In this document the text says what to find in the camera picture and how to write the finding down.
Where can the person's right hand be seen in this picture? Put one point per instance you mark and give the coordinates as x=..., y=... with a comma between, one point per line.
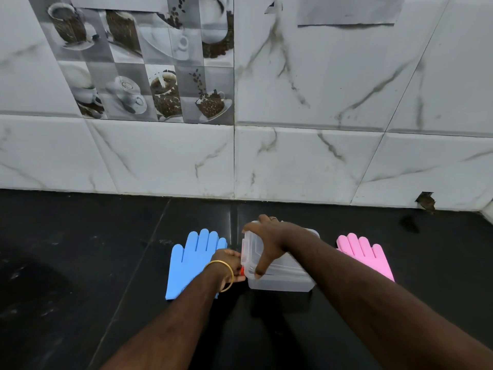
x=277, y=236

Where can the person's left hand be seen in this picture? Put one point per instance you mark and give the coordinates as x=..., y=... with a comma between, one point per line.
x=231, y=260

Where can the transparent plastic box red latches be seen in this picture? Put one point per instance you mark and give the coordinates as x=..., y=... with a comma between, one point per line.
x=281, y=284

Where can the pink rubber glove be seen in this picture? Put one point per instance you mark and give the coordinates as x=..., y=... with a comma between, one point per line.
x=366, y=254
x=391, y=278

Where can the person's left forearm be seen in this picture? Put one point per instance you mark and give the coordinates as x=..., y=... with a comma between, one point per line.
x=165, y=331

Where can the person's right forearm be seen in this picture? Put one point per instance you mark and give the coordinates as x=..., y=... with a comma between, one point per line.
x=385, y=304

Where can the gold bangle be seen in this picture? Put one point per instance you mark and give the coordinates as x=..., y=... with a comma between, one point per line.
x=227, y=265

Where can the grey paper sheet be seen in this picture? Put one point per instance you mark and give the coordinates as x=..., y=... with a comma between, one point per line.
x=346, y=9

